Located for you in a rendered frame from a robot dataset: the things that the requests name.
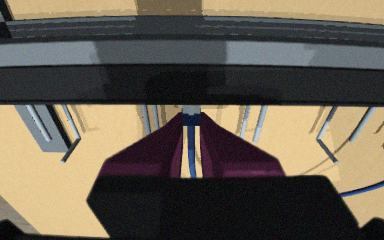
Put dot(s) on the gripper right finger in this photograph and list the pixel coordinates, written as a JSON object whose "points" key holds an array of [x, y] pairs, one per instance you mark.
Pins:
{"points": [[231, 155]]}

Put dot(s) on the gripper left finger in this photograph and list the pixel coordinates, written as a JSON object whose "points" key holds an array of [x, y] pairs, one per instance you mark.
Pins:
{"points": [[150, 155]]}

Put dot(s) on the blue patch cord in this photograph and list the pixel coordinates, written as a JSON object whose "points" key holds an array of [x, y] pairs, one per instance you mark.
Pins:
{"points": [[192, 168]]}

